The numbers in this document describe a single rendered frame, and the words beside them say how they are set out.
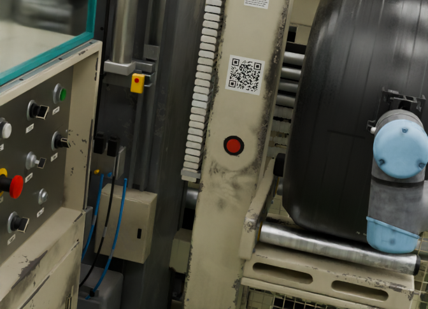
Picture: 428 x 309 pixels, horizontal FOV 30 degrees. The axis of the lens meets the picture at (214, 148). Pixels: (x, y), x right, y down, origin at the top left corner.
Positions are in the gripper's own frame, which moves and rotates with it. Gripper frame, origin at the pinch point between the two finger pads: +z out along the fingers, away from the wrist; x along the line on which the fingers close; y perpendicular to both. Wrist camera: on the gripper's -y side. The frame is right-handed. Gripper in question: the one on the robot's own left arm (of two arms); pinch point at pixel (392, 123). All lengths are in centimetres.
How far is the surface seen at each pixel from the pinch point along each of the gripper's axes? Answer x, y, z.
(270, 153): 25, -25, 64
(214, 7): 39.3, 12.7, 20.8
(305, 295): 8.3, -42.9, 15.8
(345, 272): 1.2, -35.8, 16.2
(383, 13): 5.5, 18.4, 10.1
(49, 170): 62, -23, -1
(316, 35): 16.9, 12.1, 9.1
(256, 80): 27.9, -0.5, 21.1
